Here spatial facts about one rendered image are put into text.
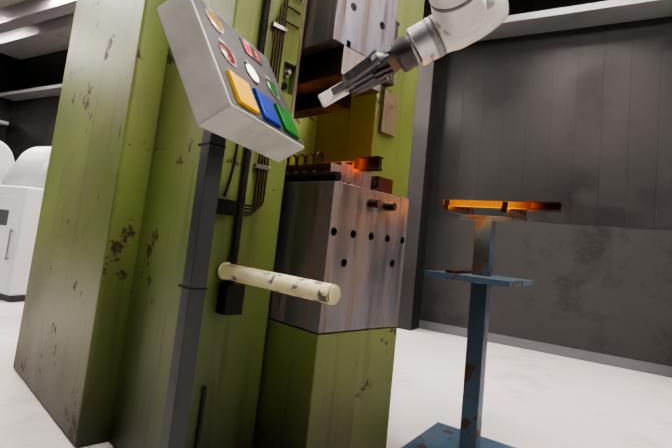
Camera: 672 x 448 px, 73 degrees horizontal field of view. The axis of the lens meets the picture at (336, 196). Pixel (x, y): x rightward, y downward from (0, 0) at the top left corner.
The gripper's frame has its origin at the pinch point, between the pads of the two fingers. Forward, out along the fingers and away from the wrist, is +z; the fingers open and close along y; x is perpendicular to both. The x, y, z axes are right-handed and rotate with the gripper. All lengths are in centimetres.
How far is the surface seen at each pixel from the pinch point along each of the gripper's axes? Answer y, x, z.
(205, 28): -25.8, 12.6, 13.3
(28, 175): 171, 160, 290
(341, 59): 35.5, 27.3, -1.0
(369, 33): 46, 36, -12
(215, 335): 19, -38, 62
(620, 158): 331, -13, -142
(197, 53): -27.1, 7.8, 16.1
